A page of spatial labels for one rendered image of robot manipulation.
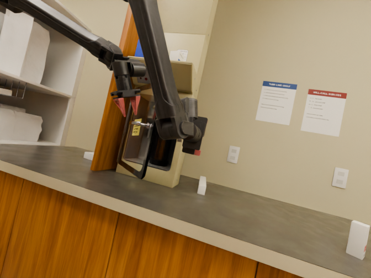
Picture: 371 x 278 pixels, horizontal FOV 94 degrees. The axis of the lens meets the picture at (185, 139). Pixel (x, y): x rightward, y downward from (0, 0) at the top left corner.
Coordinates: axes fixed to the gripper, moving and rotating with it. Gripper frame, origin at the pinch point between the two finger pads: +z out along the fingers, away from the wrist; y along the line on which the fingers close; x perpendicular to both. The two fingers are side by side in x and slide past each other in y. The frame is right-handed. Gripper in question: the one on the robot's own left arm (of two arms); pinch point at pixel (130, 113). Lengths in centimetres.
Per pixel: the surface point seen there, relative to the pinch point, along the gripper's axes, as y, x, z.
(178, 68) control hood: -23.9, 4.4, -16.2
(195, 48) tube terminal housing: -39.1, 0.9, -26.3
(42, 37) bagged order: 16, -119, -66
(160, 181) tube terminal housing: -8.6, -1.9, 34.5
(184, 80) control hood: -26.6, 4.2, -10.9
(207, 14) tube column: -48, 3, -42
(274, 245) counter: -14, 50, 39
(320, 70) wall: -117, 31, -9
